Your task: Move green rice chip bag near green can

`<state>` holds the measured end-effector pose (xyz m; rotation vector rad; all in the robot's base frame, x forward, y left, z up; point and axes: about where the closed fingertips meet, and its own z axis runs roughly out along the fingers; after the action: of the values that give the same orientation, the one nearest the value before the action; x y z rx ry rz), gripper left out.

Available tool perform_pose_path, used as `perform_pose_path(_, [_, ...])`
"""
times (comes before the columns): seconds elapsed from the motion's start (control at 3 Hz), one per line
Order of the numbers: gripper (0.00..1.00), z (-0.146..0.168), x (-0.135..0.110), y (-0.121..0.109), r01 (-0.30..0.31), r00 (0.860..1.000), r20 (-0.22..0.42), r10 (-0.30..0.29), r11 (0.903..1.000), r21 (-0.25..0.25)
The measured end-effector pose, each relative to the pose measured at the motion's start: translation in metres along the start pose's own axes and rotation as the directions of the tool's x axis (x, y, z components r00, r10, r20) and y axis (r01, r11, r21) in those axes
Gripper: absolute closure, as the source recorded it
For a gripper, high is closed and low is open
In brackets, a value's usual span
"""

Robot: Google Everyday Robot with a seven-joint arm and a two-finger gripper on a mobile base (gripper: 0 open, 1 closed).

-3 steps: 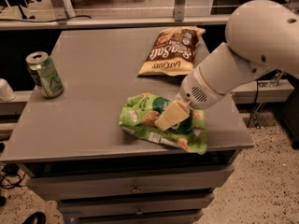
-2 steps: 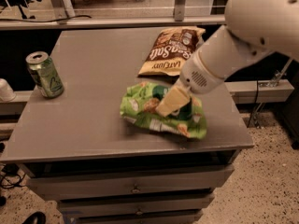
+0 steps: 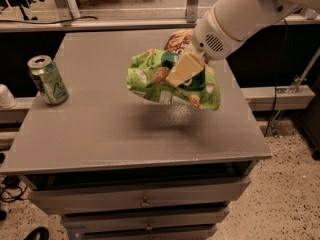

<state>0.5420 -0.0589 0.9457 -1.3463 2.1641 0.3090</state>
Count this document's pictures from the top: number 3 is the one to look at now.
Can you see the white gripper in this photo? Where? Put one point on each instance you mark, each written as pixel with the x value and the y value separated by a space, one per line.
pixel 210 39

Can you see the green rice chip bag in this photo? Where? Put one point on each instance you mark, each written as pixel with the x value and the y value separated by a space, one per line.
pixel 146 77

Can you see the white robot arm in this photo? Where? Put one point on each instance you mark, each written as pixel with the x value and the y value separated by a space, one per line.
pixel 226 27

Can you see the yellow brown sea salt chip bag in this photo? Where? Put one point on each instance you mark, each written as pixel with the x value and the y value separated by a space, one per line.
pixel 179 40

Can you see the green soda can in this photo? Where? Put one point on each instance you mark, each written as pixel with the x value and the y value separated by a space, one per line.
pixel 45 74

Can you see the grey drawer cabinet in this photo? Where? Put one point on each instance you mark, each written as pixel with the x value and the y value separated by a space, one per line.
pixel 93 159

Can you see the top drawer knob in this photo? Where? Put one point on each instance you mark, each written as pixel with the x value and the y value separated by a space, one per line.
pixel 145 203

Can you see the drawer knob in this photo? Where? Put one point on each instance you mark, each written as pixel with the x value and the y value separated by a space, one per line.
pixel 149 227
pixel 145 203

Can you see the white cup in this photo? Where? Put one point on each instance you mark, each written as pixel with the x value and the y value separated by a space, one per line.
pixel 7 100

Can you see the black object on floor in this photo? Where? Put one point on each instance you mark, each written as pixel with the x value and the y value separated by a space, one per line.
pixel 40 233

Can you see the metal frame post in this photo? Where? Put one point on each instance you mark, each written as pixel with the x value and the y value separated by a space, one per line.
pixel 192 11

